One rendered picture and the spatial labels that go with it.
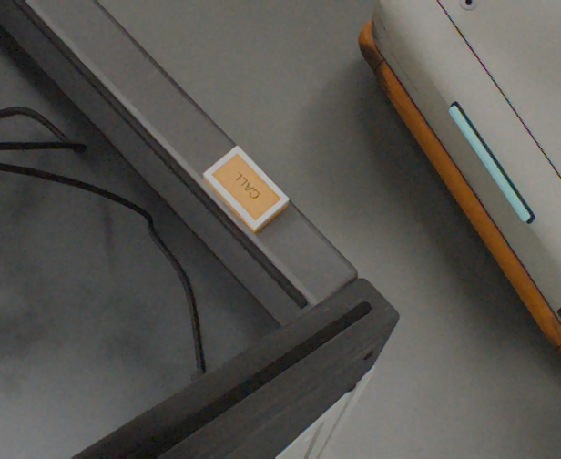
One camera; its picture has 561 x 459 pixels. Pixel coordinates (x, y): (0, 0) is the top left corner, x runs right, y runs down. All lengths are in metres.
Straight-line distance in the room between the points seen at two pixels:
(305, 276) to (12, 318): 0.24
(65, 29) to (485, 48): 0.87
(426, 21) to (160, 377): 0.87
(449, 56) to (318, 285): 0.87
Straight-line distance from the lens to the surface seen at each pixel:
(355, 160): 1.80
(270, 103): 1.83
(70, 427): 0.86
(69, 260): 0.88
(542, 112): 1.57
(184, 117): 0.79
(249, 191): 0.75
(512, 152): 1.55
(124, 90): 0.80
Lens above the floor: 1.67
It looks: 72 degrees down
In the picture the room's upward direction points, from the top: 7 degrees clockwise
